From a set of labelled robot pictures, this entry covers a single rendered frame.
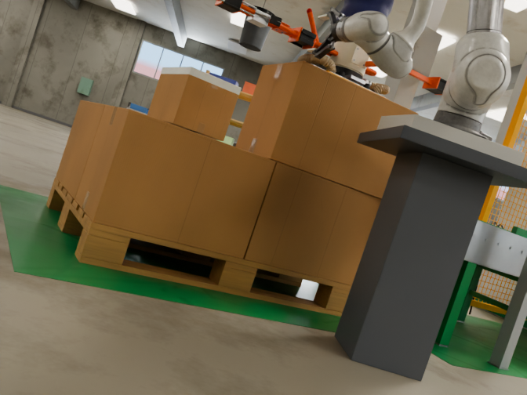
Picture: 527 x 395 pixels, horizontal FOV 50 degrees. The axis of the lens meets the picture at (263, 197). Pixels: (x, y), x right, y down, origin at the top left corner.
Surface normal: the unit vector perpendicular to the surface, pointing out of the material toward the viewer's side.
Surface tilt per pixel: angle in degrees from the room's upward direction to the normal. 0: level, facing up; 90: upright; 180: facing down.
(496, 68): 102
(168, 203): 90
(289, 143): 90
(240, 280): 90
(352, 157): 90
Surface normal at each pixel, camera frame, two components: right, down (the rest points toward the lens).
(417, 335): 0.09, 0.07
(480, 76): -0.20, 0.13
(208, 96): 0.48, 0.19
